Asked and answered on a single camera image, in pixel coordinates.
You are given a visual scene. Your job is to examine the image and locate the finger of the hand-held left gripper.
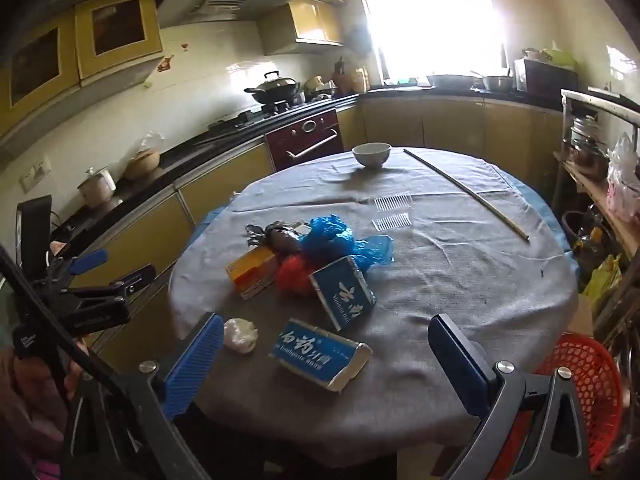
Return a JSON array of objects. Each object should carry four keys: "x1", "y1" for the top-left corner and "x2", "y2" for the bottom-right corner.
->
[
  {"x1": 47, "y1": 249, "x2": 110, "y2": 286},
  {"x1": 65, "y1": 264, "x2": 157, "y2": 338}
]

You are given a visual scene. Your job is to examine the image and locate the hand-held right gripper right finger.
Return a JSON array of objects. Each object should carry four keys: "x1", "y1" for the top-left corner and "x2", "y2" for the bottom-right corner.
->
[{"x1": 428, "y1": 313, "x2": 591, "y2": 480}]

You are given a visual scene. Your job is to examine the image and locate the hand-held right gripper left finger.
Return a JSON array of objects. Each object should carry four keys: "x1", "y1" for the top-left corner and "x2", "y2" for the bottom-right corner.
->
[{"x1": 62, "y1": 312, "x2": 226, "y2": 480}]

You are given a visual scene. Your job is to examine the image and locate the white tissue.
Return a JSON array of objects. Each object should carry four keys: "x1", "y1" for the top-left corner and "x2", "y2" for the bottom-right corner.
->
[{"x1": 222, "y1": 317, "x2": 260, "y2": 353}]

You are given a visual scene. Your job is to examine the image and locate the blue cardboard box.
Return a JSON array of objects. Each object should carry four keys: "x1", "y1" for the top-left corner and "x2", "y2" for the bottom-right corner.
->
[
  {"x1": 269, "y1": 317, "x2": 373, "y2": 393},
  {"x1": 309, "y1": 255, "x2": 377, "y2": 332}
]

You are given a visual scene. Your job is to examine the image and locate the red plastic mesh basket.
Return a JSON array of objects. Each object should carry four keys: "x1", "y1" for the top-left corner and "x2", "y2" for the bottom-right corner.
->
[{"x1": 510, "y1": 332, "x2": 625, "y2": 471}]

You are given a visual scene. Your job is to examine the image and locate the red plastic bag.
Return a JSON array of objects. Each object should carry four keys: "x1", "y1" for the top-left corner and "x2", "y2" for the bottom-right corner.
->
[{"x1": 275, "y1": 254, "x2": 321, "y2": 295}]

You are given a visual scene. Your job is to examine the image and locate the blue plastic bag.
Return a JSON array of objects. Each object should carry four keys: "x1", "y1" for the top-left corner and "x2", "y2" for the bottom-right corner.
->
[{"x1": 299, "y1": 214, "x2": 396, "y2": 273}]

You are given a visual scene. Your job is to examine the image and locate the white lidded pot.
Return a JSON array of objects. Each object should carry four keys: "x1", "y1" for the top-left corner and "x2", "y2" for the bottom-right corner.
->
[{"x1": 77, "y1": 166, "x2": 118, "y2": 208}]

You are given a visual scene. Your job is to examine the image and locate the grey tablecloth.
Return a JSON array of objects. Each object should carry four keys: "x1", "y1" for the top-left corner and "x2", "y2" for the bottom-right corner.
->
[{"x1": 167, "y1": 147, "x2": 581, "y2": 466}]

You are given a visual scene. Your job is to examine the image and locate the brown clay pot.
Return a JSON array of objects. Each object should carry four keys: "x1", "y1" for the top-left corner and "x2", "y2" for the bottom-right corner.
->
[{"x1": 122, "y1": 147, "x2": 162, "y2": 181}]

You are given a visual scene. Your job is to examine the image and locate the orange cardboard box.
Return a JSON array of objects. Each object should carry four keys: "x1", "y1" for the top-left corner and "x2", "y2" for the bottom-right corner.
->
[{"x1": 225, "y1": 247, "x2": 279, "y2": 301}]

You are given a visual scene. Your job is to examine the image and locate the black kitchen countertop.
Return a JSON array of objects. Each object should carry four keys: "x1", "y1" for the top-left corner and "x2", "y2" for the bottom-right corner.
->
[{"x1": 50, "y1": 85, "x2": 566, "y2": 246}]

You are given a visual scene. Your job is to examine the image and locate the clear plastic bag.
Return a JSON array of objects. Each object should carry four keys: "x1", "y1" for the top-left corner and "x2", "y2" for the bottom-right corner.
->
[{"x1": 132, "y1": 130, "x2": 166, "y2": 153}]

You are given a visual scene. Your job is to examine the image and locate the clear plastic comb strip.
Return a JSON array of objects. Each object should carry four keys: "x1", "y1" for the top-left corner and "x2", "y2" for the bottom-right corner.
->
[
  {"x1": 371, "y1": 211, "x2": 412, "y2": 232},
  {"x1": 374, "y1": 191, "x2": 416, "y2": 212}
]

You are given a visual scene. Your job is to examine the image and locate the yellow plastic bag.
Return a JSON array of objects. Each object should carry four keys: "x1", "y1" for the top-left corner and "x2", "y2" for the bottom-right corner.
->
[{"x1": 582, "y1": 255, "x2": 623, "y2": 301}]

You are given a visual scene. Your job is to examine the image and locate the blue table cover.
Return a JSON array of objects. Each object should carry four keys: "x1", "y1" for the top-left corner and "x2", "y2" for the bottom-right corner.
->
[{"x1": 192, "y1": 170, "x2": 573, "y2": 256}]

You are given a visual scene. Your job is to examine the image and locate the cooking oil bottle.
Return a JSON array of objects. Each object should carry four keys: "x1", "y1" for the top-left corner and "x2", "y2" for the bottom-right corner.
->
[{"x1": 572, "y1": 212, "x2": 606, "y2": 256}]

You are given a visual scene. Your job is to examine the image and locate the long thin wooden stick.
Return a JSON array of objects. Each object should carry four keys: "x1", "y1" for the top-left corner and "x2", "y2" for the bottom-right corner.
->
[{"x1": 403, "y1": 148, "x2": 531, "y2": 242}]

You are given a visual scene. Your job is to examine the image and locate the black gas stove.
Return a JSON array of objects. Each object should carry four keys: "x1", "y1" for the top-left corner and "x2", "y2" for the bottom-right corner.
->
[{"x1": 235, "y1": 100, "x2": 311, "y2": 123}]

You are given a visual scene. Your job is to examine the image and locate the wooden storage shelf rack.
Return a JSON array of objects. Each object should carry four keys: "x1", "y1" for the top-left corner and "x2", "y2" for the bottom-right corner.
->
[{"x1": 552, "y1": 87, "x2": 640, "y2": 341}]

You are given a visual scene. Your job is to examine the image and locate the dark red oven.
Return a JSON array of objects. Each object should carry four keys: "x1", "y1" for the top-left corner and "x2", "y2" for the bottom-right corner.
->
[{"x1": 265, "y1": 109, "x2": 346, "y2": 172}]

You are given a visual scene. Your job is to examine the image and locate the white bowl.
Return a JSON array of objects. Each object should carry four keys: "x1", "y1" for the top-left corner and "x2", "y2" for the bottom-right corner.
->
[{"x1": 352, "y1": 142, "x2": 392, "y2": 169}]

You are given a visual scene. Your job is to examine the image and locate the black wok with lid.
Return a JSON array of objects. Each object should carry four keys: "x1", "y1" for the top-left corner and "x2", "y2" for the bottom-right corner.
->
[{"x1": 244, "y1": 71, "x2": 302, "y2": 106}]

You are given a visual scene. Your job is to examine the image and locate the yellow base cabinets under window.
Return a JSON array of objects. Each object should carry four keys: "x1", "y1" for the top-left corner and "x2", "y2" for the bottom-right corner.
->
[{"x1": 345, "y1": 95, "x2": 561, "y2": 186}]

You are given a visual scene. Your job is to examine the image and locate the pink white plastic bag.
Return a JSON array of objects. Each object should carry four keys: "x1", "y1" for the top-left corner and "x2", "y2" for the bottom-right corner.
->
[{"x1": 606, "y1": 132, "x2": 640, "y2": 223}]

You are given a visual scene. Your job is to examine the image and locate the stacked metal pots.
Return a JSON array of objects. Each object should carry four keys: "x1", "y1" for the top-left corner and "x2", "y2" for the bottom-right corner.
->
[{"x1": 570, "y1": 115, "x2": 613, "y2": 171}]

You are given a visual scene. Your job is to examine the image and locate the bowls beside stove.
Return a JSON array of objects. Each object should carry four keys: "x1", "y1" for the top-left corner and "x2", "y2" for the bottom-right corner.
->
[{"x1": 302, "y1": 76, "x2": 341, "y2": 101}]

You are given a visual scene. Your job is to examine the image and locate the wide metal basin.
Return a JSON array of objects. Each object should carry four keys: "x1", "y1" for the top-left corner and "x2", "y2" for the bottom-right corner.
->
[{"x1": 427, "y1": 74, "x2": 481, "y2": 90}]

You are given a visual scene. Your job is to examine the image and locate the brown jars and basket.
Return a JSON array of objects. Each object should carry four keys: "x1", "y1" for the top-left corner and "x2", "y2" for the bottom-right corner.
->
[{"x1": 332, "y1": 57, "x2": 371, "y2": 95}]

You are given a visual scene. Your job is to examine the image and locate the dark microwave oven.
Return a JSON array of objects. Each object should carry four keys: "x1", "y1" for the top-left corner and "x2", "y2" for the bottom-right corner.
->
[{"x1": 515, "y1": 57, "x2": 581, "y2": 96}]

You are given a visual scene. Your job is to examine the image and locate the green cloth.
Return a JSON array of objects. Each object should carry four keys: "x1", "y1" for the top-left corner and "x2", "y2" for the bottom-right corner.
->
[{"x1": 522, "y1": 47, "x2": 578, "y2": 71}]

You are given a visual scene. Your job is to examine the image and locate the bright window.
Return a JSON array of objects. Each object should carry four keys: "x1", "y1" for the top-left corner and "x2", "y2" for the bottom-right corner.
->
[{"x1": 355, "y1": 0, "x2": 506, "y2": 86}]

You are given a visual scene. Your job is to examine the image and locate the white wall socket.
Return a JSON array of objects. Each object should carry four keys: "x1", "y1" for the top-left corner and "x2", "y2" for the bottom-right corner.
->
[{"x1": 19, "y1": 157, "x2": 53, "y2": 193}]

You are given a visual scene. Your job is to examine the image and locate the black cable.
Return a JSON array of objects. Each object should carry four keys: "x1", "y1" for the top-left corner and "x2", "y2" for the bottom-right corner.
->
[{"x1": 0, "y1": 246, "x2": 132, "y2": 393}]

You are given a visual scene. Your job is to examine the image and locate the yellow glass-door wall cabinet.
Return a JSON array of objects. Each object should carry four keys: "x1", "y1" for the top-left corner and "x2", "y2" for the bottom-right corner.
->
[
  {"x1": 0, "y1": 10, "x2": 83, "y2": 131},
  {"x1": 75, "y1": 0, "x2": 166, "y2": 86}
]

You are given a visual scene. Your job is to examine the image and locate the yellow plain wall cabinet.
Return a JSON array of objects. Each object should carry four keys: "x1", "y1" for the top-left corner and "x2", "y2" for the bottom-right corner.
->
[{"x1": 257, "y1": 2, "x2": 346, "y2": 56}]

